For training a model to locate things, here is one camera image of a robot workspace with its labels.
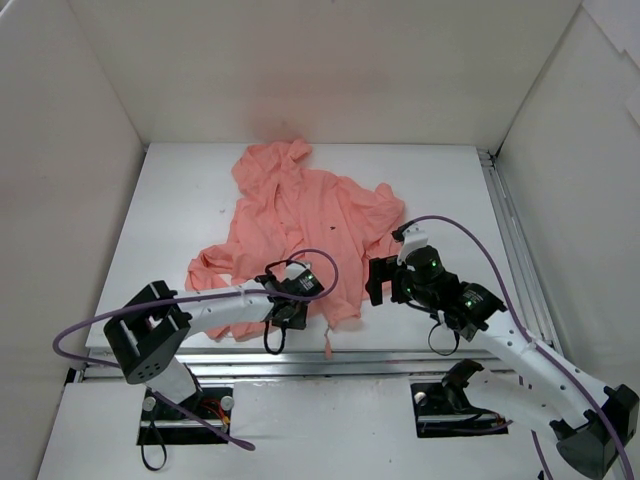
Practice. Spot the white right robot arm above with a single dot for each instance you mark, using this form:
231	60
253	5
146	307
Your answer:
587	419

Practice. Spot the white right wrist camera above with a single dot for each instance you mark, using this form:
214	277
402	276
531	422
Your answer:
414	238

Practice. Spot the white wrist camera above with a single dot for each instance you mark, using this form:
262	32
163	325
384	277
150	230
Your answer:
414	238
296	271

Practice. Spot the aluminium front rail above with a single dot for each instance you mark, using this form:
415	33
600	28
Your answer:
254	366

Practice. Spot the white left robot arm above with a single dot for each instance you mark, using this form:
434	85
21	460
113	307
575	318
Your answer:
147	335

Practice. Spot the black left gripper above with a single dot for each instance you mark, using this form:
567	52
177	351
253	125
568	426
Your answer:
288	314

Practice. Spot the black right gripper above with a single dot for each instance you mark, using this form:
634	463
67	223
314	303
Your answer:
379	280

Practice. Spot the aluminium right side rail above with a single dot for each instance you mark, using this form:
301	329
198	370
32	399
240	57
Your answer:
533	307

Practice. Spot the salmon pink zip jacket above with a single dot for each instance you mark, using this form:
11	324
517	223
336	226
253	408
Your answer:
285	207

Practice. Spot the aluminium rail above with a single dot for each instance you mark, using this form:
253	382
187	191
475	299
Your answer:
254	366
533	307

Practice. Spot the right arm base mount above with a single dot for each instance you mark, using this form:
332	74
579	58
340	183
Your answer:
442	409

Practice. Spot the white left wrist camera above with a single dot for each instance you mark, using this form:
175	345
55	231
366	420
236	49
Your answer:
296	271

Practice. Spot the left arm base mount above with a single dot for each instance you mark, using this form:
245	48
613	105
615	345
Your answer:
161	426

